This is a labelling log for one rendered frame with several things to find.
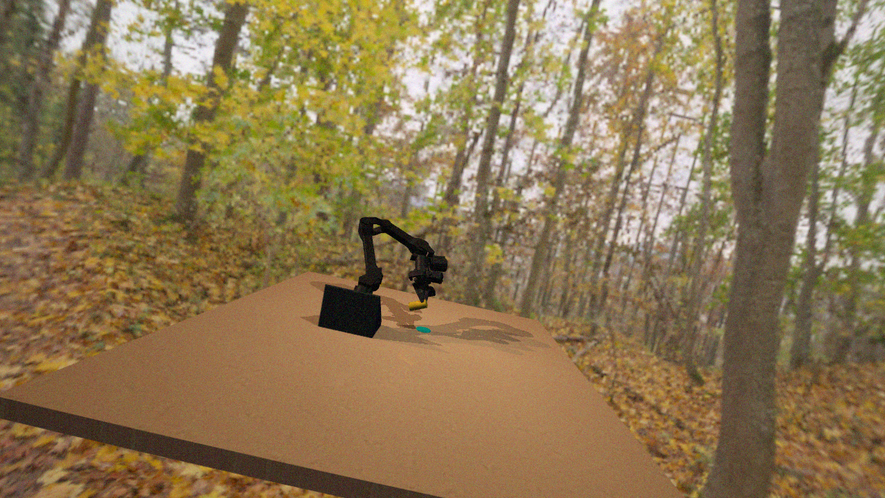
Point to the yellow cylinder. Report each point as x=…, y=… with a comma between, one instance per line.
x=417, y=305

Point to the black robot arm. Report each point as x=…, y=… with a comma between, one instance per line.
x=418, y=247

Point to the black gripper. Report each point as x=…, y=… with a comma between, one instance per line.
x=421, y=283

